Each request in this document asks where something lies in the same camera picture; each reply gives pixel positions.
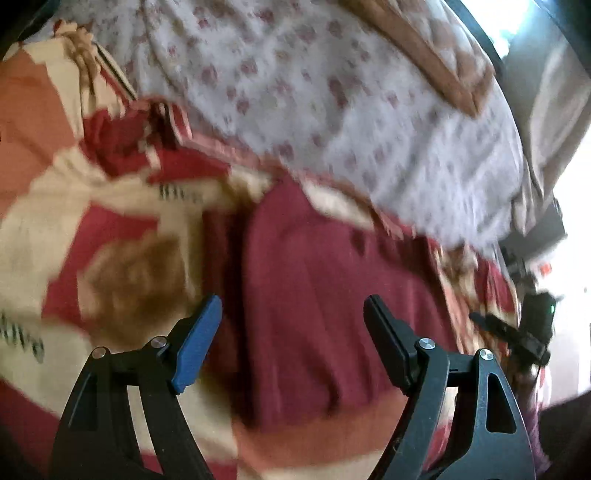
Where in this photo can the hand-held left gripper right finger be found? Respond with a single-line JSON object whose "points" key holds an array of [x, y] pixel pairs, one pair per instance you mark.
{"points": [[390, 344]]}

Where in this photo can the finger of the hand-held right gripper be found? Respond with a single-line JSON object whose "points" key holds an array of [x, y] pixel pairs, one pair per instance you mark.
{"points": [[496, 325]]}

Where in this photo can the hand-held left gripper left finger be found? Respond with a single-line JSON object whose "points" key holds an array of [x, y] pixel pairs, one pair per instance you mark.
{"points": [[198, 341]]}

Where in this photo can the maroon knit garment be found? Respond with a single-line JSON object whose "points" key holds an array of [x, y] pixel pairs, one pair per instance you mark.
{"points": [[314, 300]]}

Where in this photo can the dark cloth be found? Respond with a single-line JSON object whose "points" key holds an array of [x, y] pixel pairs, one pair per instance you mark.
{"points": [[565, 438]]}

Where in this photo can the grey cloth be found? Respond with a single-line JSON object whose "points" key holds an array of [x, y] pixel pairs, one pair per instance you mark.
{"points": [[540, 147]]}

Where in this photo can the printed fleece blanket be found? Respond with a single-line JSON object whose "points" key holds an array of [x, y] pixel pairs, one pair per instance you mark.
{"points": [[69, 207]]}

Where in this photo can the floral bed sheet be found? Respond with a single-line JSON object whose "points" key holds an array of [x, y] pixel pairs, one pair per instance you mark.
{"points": [[323, 115]]}

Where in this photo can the brown bordered quilt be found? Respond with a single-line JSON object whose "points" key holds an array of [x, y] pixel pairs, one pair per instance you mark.
{"points": [[443, 60]]}

